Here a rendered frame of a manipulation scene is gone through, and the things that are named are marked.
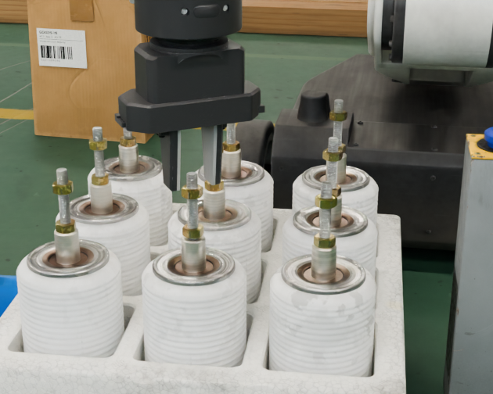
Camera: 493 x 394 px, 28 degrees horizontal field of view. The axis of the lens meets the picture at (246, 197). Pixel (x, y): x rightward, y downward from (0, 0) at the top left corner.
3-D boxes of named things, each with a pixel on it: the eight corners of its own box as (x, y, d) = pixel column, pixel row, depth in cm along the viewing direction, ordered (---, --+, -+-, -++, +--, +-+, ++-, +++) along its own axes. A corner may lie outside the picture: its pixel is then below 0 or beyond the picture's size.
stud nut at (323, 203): (323, 199, 87) (323, 191, 86) (340, 204, 86) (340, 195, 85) (311, 206, 85) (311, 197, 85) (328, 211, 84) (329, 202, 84)
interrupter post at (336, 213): (340, 220, 100) (341, 189, 99) (343, 229, 98) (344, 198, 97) (317, 220, 100) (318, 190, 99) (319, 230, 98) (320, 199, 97)
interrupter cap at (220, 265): (243, 256, 92) (243, 249, 92) (223, 293, 85) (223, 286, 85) (167, 248, 94) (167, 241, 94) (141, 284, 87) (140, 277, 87)
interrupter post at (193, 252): (210, 265, 90) (209, 233, 89) (203, 277, 88) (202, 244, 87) (185, 263, 91) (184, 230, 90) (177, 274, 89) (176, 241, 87)
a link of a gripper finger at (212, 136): (214, 188, 86) (214, 120, 83) (201, 176, 88) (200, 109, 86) (232, 185, 86) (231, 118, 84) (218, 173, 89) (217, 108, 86)
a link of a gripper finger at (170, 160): (170, 180, 87) (167, 114, 85) (182, 193, 84) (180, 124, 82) (152, 183, 87) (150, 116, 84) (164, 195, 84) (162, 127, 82)
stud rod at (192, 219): (188, 253, 88) (187, 175, 85) (187, 248, 89) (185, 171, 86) (199, 252, 89) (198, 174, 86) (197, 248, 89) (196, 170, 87)
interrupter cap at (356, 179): (331, 165, 115) (331, 159, 114) (383, 181, 110) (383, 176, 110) (287, 181, 110) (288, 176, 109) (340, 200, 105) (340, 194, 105)
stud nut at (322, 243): (322, 238, 88) (322, 230, 88) (338, 243, 87) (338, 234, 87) (310, 245, 87) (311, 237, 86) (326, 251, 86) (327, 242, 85)
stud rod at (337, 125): (340, 163, 110) (342, 98, 107) (341, 166, 109) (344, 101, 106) (331, 163, 109) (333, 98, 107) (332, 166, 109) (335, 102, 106)
